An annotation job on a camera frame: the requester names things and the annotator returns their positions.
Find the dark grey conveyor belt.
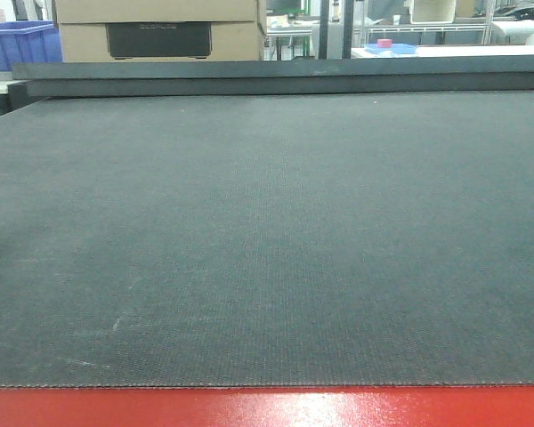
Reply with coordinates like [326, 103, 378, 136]
[0, 91, 534, 387]

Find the small pink block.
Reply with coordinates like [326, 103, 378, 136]
[376, 38, 393, 49]

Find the red conveyor front edge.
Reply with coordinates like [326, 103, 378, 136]
[0, 386, 534, 426]

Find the blue plastic bin far left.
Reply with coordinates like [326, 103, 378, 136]
[0, 20, 62, 72]

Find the white background table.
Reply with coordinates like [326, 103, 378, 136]
[352, 44, 534, 59]

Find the flat blue tray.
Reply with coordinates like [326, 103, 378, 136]
[365, 44, 417, 57]

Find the lower cardboard box black print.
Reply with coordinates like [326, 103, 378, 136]
[59, 22, 264, 62]

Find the cream plastic container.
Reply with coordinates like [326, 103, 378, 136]
[409, 0, 457, 25]

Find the upper cardboard box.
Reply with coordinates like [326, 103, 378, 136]
[54, 0, 266, 24]

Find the black vertical post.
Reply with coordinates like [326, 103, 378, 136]
[342, 0, 354, 60]
[318, 0, 329, 60]

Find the aluminium frame rack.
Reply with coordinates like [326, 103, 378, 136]
[360, 1, 499, 45]

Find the dark conveyor back rail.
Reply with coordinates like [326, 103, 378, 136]
[0, 54, 534, 118]

